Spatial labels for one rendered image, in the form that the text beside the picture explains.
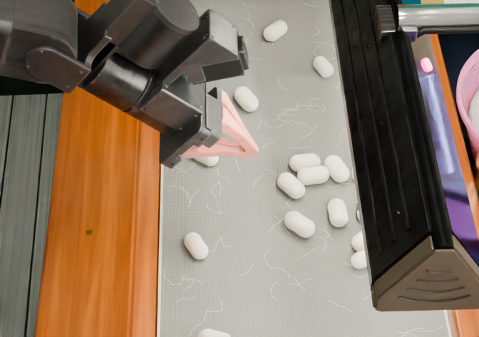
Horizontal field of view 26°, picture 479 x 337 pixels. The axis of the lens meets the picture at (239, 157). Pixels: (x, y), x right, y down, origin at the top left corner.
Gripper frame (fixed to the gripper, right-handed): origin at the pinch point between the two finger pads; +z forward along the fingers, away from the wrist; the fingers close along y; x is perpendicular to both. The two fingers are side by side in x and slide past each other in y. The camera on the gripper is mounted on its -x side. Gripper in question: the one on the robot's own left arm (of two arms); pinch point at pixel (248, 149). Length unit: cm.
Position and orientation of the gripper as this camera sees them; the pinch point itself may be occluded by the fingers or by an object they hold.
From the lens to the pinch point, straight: 107.9
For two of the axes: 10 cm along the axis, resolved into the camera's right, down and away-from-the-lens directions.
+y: -0.3, -7.3, 6.8
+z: 7.5, 4.3, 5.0
